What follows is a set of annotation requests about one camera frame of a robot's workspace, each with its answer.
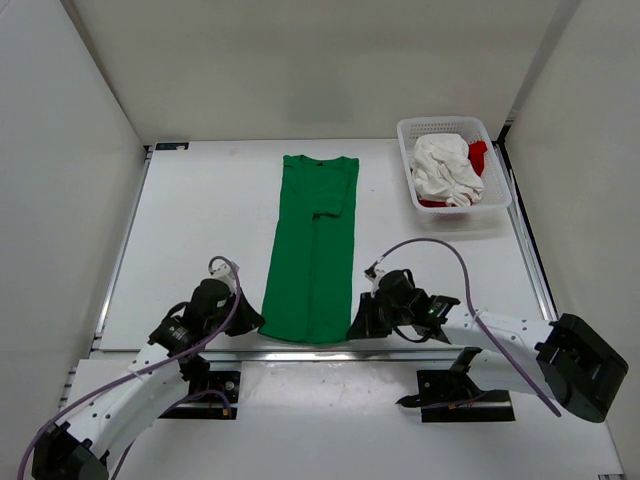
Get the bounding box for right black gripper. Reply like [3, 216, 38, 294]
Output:
[348, 291, 413, 339]

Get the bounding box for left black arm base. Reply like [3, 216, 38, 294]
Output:
[161, 355, 241, 421]

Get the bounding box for red t shirt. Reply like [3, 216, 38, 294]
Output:
[417, 140, 490, 207]

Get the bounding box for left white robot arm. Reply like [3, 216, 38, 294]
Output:
[17, 256, 264, 479]

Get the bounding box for white t shirt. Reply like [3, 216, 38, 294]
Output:
[409, 132, 486, 209]

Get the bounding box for green t shirt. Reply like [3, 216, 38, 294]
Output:
[259, 155, 359, 345]

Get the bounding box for dark label sticker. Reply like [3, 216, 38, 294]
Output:
[154, 142, 190, 151]

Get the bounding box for white plastic basket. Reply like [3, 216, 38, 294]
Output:
[397, 116, 511, 216]

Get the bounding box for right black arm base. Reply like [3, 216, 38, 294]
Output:
[396, 347, 515, 423]

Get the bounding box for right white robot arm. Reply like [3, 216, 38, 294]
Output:
[347, 268, 629, 423]

